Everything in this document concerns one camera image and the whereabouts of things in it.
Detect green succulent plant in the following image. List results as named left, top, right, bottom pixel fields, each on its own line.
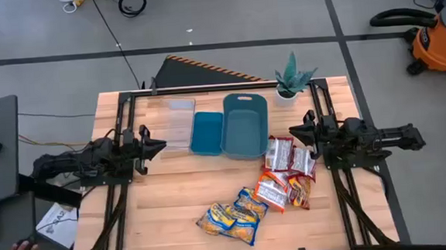
left=273, top=50, right=321, bottom=99

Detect coiled black cable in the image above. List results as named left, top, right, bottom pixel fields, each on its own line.
left=117, top=0, right=148, bottom=19

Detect black vacuum hose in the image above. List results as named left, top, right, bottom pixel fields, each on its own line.
left=369, top=5, right=439, bottom=32

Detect long black floor cable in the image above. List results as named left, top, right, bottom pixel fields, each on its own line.
left=90, top=0, right=143, bottom=91

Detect white printed paper sheet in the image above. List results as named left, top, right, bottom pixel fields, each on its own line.
left=34, top=201, right=80, bottom=250

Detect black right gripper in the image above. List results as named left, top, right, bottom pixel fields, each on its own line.
left=287, top=107, right=344, bottom=162

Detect black metal rig frame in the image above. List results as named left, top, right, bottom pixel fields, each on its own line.
left=65, top=74, right=402, bottom=250

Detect orange shop vacuum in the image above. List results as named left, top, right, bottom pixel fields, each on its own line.
left=401, top=0, right=446, bottom=87

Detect yellow and red wires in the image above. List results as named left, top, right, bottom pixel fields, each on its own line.
left=17, top=130, right=93, bottom=151

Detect red Maruchan ramen packet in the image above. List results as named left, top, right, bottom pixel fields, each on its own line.
left=288, top=145, right=319, bottom=182
left=262, top=134, right=297, bottom=173
left=286, top=173, right=314, bottom=212

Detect small teal plastic bin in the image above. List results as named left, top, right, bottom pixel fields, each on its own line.
left=187, top=109, right=226, bottom=158

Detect grey desk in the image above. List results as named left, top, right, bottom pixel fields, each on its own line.
left=0, top=94, right=35, bottom=205

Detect black mat with striped edge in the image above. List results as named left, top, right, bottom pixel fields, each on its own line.
left=152, top=48, right=270, bottom=90

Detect thin black desk cable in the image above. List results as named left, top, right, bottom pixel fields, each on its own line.
left=18, top=108, right=96, bottom=122

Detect white plant pot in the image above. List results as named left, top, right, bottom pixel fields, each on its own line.
left=274, top=87, right=300, bottom=108

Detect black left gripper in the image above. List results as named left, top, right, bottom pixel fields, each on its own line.
left=120, top=122, right=170, bottom=176

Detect large grey-blue plastic basket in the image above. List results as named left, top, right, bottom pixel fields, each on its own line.
left=217, top=91, right=272, bottom=162

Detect orange Maruchan ramen packet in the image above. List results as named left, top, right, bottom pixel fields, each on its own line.
left=251, top=171, right=290, bottom=216
left=263, top=168, right=292, bottom=188

